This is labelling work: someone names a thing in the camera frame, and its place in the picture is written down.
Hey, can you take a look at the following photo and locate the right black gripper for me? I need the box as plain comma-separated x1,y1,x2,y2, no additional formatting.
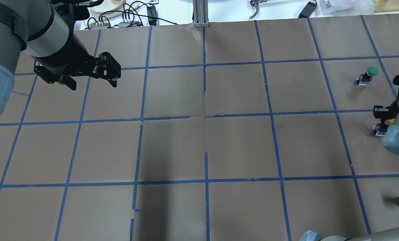
373,99,399,121

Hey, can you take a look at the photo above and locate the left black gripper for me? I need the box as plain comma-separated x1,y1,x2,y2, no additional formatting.
34,33,121,90

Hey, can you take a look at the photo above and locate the green push button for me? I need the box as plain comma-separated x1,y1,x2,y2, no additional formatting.
356,67,379,86

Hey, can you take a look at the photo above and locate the wooden cutting board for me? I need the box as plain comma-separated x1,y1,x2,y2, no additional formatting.
372,0,399,13

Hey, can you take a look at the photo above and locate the clear plastic bag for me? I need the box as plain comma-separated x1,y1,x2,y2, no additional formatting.
318,0,375,16

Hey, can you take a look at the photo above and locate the black power adapter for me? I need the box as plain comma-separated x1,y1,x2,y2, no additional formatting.
298,0,318,18

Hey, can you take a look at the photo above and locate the brown paper table cover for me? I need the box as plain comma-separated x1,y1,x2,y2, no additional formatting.
0,14,399,241

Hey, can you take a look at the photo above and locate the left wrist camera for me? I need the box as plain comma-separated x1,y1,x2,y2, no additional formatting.
50,0,104,31

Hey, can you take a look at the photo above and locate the aluminium frame post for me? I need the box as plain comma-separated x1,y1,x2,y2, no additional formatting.
193,0,210,27

